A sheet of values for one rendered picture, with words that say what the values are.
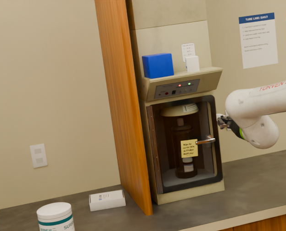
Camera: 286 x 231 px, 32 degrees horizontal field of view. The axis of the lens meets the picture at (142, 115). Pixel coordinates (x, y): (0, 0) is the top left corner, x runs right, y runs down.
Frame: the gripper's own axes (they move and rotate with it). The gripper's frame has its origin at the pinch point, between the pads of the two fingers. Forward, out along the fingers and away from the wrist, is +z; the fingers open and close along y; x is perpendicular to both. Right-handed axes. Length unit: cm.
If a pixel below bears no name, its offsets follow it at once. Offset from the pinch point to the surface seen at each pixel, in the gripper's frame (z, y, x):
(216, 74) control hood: 5.5, -2.1, -17.6
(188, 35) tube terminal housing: 15.5, 4.4, -34.7
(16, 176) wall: 59, 85, 23
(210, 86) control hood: 10.9, -1.3, -12.2
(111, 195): 30, 45, 33
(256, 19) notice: 58, -50, -37
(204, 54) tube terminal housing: 15.5, -2.0, -25.8
